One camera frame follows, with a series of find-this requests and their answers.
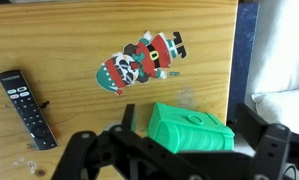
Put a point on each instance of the small teal sticker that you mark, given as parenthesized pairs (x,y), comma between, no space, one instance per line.
(174,73)

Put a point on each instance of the blue rug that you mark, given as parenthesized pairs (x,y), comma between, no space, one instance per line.
(243,50)

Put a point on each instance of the black tv remote control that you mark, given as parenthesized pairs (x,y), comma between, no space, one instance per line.
(27,106)

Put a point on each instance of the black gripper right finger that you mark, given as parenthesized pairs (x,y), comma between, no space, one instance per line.
(272,146)

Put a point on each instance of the white sofa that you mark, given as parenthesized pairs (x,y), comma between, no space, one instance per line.
(282,66)

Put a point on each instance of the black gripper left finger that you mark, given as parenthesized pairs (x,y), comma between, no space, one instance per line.
(89,150)

